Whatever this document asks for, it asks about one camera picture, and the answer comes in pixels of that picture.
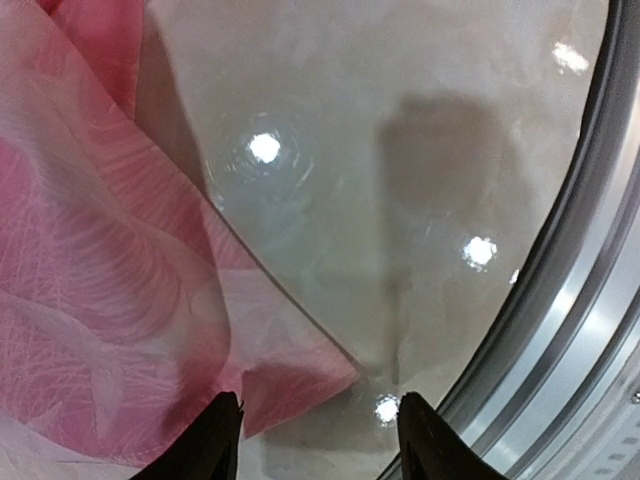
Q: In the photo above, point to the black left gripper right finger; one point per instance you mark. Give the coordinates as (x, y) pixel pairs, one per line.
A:
(431, 450)

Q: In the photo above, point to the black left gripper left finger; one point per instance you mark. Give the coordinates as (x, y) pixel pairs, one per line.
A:
(206, 450)

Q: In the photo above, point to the pink garment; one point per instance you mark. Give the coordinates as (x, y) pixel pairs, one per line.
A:
(126, 302)

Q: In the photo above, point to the aluminium front rail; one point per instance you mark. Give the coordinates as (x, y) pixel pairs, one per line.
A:
(553, 390)

